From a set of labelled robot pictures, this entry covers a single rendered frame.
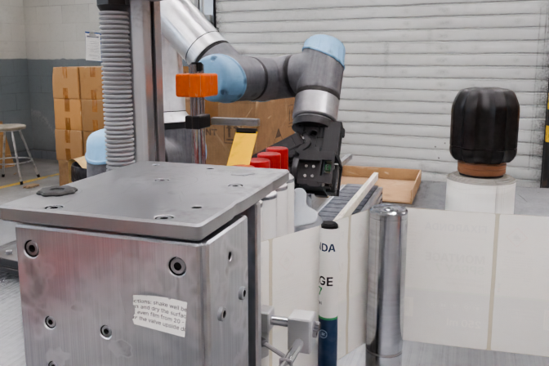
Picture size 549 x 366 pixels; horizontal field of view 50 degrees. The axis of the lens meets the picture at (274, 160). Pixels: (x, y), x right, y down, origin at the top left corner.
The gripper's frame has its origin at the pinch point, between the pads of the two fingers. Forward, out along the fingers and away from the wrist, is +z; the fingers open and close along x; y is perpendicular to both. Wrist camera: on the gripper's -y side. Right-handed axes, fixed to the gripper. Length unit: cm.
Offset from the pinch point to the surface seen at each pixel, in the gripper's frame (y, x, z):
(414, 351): 22.1, -14.5, 14.6
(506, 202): 31.7, -12.6, -4.8
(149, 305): 13, -63, 17
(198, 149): -7.8, -19.8, -7.0
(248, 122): -0.5, -21.7, -10.4
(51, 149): -450, 470, -176
